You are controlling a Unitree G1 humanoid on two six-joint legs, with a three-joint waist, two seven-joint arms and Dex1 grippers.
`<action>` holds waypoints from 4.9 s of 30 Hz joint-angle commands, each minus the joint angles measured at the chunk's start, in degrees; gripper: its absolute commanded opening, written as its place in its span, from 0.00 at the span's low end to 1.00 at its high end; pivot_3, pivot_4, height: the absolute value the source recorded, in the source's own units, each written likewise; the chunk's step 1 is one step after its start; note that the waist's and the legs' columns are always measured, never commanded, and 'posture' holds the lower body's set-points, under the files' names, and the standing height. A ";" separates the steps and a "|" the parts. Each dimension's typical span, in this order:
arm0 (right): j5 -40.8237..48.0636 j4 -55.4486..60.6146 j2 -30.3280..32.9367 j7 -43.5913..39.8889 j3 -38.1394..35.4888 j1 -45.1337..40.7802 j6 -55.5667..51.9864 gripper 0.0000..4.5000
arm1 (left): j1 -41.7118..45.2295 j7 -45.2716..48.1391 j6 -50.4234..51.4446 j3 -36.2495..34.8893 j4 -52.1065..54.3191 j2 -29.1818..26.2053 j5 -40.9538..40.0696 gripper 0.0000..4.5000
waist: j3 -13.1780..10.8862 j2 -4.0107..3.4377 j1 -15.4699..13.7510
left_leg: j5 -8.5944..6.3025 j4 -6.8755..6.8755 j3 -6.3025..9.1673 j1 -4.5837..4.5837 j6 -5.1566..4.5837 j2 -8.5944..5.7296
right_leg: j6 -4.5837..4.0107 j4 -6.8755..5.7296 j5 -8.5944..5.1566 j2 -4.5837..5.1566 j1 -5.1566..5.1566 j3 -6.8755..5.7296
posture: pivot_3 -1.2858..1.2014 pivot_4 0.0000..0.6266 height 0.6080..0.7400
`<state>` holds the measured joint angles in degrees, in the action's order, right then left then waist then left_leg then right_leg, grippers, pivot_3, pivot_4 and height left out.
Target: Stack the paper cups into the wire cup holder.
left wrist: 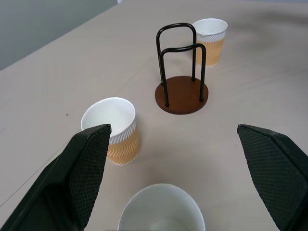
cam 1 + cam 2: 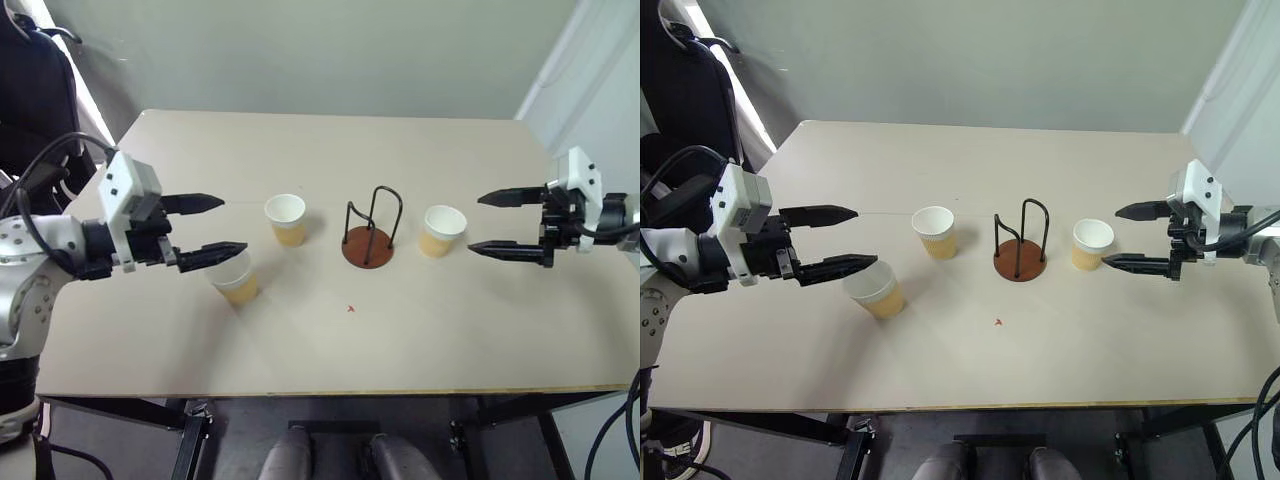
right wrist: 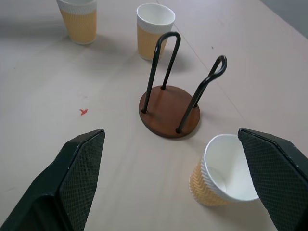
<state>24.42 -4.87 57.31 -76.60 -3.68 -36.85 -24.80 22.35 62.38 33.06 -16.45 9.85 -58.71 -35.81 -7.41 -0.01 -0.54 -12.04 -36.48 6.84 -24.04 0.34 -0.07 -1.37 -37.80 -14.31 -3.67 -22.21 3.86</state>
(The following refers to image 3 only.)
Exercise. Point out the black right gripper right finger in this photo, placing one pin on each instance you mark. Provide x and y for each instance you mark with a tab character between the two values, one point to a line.
276	178

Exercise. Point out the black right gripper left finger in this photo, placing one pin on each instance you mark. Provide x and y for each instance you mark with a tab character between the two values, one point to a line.
60	187

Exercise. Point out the yellow white ribbed paper cup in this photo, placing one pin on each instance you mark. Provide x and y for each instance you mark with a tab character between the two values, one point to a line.
80	20
151	31
226	178

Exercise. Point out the small red mark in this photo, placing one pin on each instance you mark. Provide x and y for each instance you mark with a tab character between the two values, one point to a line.
83	111

